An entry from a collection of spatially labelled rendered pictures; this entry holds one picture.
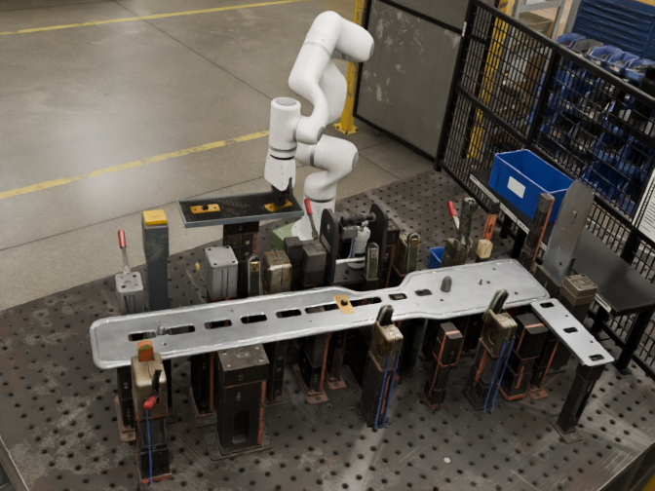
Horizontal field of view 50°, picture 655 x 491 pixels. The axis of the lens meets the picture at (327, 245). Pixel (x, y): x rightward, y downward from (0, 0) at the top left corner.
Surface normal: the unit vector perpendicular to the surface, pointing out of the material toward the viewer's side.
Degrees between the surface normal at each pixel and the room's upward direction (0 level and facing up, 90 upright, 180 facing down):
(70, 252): 0
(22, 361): 0
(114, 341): 0
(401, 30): 89
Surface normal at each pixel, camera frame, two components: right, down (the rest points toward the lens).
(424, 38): -0.77, 0.26
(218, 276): 0.34, 0.55
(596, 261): 0.11, -0.83
